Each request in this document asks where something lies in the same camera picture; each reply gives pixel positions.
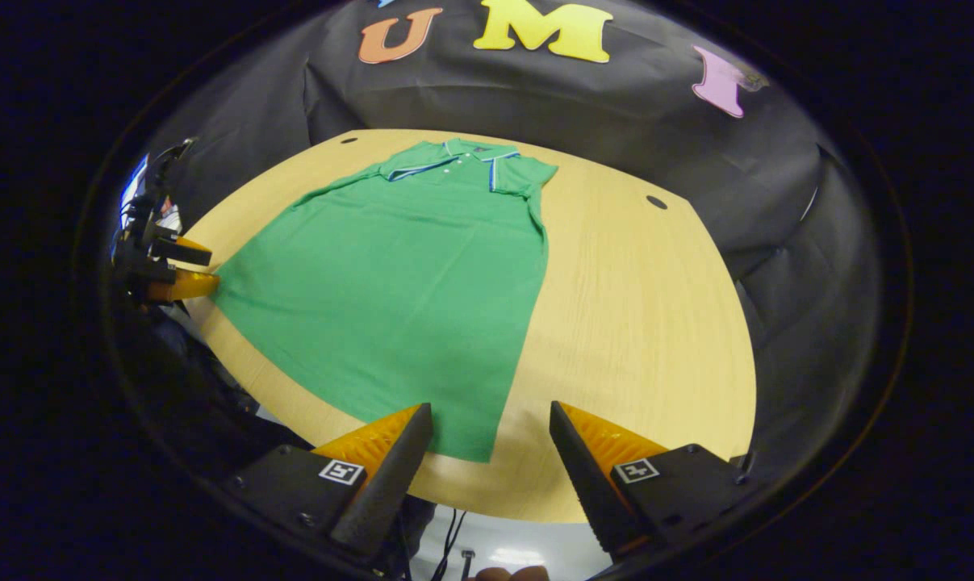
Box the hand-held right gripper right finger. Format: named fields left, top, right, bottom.
left=550, top=400, right=758, bottom=562

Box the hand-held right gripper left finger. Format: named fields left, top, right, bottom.
left=220, top=402, right=435, bottom=562

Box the green T-shirt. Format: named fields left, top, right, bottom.
left=211, top=137, right=558, bottom=463

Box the bright blue white screen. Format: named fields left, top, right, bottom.
left=119, top=153, right=150, bottom=231

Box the black backdrop cloth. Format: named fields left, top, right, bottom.
left=144, top=0, right=883, bottom=477

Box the black cable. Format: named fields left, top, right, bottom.
left=430, top=508, right=467, bottom=581

